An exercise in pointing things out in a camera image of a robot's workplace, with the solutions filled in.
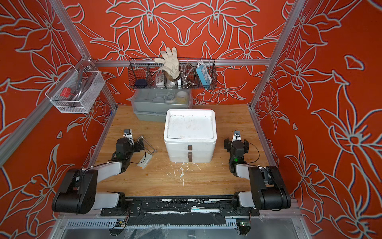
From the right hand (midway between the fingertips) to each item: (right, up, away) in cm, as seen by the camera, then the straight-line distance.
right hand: (234, 137), depth 90 cm
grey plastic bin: (-55, +21, +8) cm, 59 cm away
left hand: (-63, -1, +2) cm, 63 cm away
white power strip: (-47, +37, +4) cm, 60 cm away
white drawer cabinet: (-28, +3, -15) cm, 31 cm away
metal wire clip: (-51, -9, +4) cm, 52 cm away
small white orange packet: (-55, -13, -2) cm, 56 cm away
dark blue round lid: (-62, +37, +10) cm, 73 cm away
